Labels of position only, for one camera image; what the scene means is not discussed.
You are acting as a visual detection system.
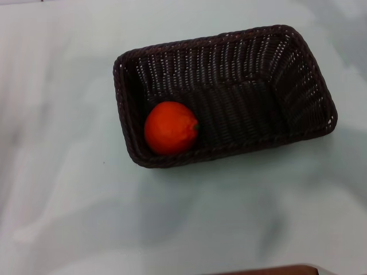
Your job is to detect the black woven rectangular basket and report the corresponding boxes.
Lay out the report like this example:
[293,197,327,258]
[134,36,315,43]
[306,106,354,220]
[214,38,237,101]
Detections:
[112,24,338,169]

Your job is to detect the orange toy fruit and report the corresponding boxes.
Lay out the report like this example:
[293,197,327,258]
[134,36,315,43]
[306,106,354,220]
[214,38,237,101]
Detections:
[143,100,200,156]

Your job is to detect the brown wooden edge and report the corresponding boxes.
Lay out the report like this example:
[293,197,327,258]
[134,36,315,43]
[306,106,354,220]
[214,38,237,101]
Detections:
[216,264,319,275]

